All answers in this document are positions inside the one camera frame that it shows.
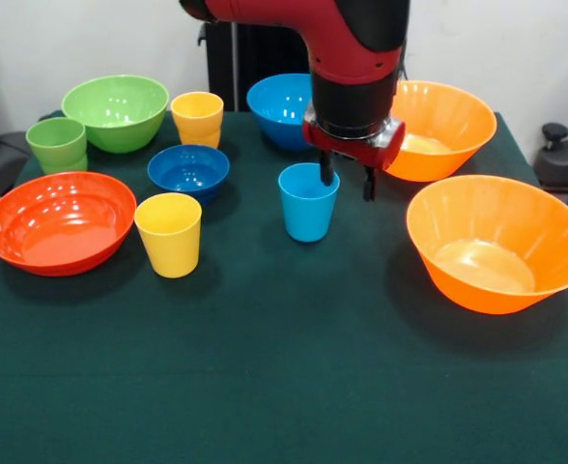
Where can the red plastic bowl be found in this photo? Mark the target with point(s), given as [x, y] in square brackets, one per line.
[57, 222]

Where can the dark blue plastic bowl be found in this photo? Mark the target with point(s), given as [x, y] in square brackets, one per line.
[187, 169]

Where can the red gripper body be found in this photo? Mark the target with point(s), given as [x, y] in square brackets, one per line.
[361, 152]

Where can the light blue plastic cup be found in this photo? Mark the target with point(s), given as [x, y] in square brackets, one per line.
[308, 212]

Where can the orange plastic bowl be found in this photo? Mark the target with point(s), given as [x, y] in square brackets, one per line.
[448, 121]
[499, 227]

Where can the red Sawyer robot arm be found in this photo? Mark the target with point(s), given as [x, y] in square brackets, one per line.
[351, 48]

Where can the green plastic cup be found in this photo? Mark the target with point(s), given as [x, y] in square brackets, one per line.
[64, 167]
[57, 140]

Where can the dark green tablecloth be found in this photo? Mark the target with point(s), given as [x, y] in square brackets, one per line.
[284, 362]

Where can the light blue plastic bowl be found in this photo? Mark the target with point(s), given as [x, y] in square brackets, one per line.
[279, 106]

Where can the yellow plastic cup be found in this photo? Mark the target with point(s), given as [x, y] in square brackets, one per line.
[197, 113]
[170, 246]
[199, 140]

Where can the green plastic bowl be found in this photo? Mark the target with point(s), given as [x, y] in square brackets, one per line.
[115, 111]

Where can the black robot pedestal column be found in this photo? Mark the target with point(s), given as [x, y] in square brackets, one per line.
[264, 53]

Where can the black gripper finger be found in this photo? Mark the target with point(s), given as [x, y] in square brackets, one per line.
[326, 169]
[369, 186]

